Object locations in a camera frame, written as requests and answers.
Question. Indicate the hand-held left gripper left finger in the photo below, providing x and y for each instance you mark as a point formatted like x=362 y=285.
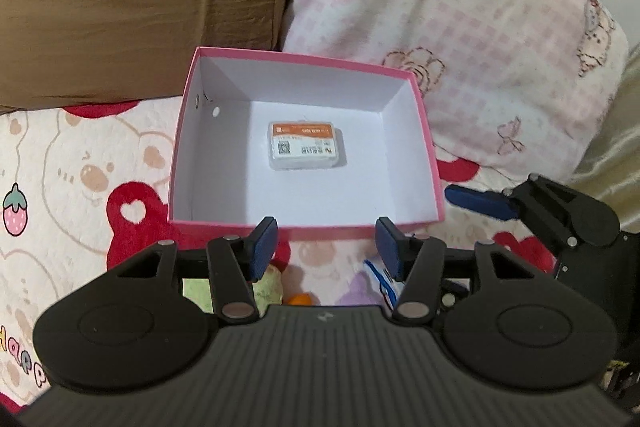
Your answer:
x=265 y=247

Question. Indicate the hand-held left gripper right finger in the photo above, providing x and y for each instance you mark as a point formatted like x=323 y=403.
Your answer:
x=387 y=252

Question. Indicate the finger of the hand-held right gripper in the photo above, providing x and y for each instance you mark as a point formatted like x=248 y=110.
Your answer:
x=450 y=292
x=475 y=201

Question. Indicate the blue white wet wipes packet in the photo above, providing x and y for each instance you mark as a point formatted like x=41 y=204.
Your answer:
x=390 y=289

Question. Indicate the green plush toy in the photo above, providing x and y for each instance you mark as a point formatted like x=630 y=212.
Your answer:
x=267 y=289

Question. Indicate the purple plush toy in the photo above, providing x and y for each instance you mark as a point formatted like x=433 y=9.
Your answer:
x=360 y=292

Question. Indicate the orange ball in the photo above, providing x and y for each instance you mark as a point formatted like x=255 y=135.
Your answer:
x=301 y=299

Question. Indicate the pink cardboard box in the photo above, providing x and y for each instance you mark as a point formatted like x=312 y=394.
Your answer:
x=225 y=187

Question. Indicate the small white case orange label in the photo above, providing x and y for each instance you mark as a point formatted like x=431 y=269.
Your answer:
x=306 y=146

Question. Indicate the beige striped satin cloth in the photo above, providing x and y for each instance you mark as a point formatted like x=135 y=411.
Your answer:
x=615 y=147

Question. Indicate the pink checked fleece pillow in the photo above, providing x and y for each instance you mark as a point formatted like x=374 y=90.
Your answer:
x=450 y=7

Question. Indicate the printed bear blanket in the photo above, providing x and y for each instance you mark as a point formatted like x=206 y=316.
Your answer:
x=75 y=187

